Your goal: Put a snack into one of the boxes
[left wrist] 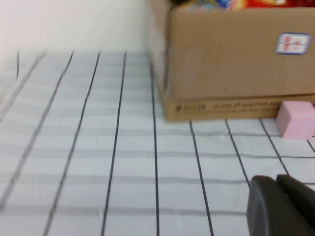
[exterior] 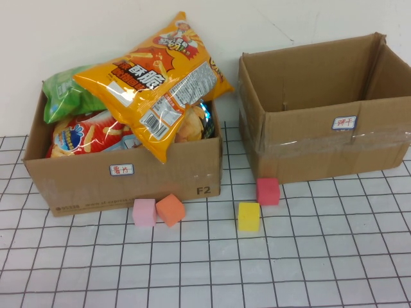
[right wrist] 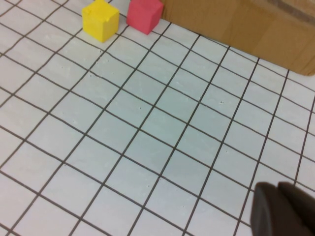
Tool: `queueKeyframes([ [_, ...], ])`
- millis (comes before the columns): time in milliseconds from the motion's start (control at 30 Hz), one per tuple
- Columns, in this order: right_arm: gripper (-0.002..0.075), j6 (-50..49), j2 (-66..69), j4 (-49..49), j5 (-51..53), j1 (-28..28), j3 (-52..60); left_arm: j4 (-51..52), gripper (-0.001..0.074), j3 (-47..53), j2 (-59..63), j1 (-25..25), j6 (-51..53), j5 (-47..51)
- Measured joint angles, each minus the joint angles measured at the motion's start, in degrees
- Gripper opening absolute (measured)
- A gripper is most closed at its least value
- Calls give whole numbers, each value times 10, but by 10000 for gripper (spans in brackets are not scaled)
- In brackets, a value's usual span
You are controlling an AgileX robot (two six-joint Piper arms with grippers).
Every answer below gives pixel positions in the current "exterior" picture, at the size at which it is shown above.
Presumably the yellow foam cube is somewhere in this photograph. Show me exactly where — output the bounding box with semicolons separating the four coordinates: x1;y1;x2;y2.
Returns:
237;201;261;232

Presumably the cardboard box with F2 print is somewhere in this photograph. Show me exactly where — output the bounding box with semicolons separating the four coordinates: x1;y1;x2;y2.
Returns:
21;86;224;218

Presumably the orange snack bag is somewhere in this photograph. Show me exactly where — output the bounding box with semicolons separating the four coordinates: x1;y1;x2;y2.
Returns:
73;12;235;164

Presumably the light pink foam cube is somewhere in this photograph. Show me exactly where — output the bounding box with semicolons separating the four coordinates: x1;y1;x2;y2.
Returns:
132;198;158;228

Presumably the cardboard box with clear tape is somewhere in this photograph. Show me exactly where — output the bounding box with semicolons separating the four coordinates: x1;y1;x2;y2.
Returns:
238;31;411;185

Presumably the blue chips snack bag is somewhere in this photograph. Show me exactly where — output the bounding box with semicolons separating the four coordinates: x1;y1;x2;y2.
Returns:
175;99;215;144

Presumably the orange foam cube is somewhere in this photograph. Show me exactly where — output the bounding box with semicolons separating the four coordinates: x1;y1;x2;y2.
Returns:
155;193;186;228

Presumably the green snack bag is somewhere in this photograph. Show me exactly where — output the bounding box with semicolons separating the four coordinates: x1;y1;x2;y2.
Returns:
41;64;109;124

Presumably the red snack bag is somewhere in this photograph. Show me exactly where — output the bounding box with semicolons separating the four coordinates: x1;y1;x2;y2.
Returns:
44;108;144;158

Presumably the magenta foam cube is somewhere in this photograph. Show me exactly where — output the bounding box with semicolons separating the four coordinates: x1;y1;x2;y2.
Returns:
256;178;281;206

